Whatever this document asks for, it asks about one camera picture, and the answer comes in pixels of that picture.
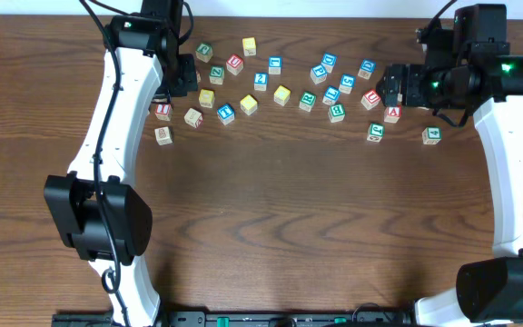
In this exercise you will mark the yellow block top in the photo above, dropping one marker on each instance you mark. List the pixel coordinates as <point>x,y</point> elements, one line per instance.
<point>249,46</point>

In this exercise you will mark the blue d block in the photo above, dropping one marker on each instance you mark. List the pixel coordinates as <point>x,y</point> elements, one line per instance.
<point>328,61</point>
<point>367,68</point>

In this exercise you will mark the plain I wooden block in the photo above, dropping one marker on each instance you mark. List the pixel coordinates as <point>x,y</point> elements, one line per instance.
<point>193,118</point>

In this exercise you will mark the blue 2 block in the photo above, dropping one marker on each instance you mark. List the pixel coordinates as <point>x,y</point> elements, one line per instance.
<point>260,82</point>

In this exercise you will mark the green j block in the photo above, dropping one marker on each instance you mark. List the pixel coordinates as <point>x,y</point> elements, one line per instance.
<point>204,52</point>
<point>375,132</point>

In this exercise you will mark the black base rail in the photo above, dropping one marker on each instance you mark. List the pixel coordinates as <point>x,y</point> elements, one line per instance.
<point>364,316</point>

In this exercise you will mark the blue D block left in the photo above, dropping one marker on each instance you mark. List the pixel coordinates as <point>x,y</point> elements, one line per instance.
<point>328,61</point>

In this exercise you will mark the yellow O block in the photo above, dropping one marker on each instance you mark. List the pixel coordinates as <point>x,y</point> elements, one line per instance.
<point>207,98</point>

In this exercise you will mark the red u block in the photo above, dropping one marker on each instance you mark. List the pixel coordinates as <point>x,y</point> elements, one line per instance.
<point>234,64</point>
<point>370,99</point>

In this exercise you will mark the yellow ladybug block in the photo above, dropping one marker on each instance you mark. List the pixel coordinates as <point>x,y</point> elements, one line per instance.
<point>249,104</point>

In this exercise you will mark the red U block right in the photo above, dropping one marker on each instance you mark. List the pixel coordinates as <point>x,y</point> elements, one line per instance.
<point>370,99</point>

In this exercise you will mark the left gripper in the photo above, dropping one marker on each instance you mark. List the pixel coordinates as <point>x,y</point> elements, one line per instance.
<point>190,82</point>

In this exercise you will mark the red U block left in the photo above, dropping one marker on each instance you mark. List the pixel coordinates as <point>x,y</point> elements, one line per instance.
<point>234,64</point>

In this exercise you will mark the green R block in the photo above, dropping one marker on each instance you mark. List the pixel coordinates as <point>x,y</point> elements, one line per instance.
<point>307,101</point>

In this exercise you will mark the green J block right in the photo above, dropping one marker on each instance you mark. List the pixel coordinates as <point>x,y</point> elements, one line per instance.
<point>375,132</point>

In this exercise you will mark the red I block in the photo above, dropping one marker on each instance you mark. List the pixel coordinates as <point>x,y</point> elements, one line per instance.
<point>163,112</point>

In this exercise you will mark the red A block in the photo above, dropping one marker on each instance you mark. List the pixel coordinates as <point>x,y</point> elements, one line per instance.
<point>392,114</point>

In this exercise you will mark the green Z block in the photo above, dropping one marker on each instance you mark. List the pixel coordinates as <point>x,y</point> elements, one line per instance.
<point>216,74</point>

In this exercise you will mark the blue T block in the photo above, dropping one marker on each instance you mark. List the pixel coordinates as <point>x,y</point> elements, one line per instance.
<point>226,114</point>

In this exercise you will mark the blue 5 block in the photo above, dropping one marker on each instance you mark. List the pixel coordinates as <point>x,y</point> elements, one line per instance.
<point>347,83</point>

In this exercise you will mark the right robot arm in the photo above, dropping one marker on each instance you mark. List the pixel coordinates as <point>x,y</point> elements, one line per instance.
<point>469,67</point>

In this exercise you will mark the green 4 block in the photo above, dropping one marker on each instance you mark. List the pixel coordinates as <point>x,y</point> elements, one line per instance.
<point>431,135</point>

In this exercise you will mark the blue P block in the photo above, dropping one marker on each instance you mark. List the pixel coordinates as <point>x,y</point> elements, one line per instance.
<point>318,74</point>

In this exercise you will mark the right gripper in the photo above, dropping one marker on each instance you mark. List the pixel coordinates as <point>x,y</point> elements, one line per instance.
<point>413,74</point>

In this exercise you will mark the blue L block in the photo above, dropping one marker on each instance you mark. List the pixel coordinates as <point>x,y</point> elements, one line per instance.
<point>331,95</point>

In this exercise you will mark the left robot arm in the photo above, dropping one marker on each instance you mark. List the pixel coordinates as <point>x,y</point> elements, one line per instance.
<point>94,206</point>

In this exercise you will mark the yellow turtle block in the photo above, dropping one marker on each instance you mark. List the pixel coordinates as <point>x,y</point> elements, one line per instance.
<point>282,95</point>

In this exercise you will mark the green B block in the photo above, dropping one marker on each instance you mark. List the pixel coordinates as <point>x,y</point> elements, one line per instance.
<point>336,113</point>

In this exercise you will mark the pineapple K wooden block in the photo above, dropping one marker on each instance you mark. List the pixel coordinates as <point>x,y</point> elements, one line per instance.
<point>163,135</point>

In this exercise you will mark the blue 1 block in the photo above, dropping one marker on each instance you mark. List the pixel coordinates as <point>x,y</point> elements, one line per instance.
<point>274,65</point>

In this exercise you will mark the blue D block right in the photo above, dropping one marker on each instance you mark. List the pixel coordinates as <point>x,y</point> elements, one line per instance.
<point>367,68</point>

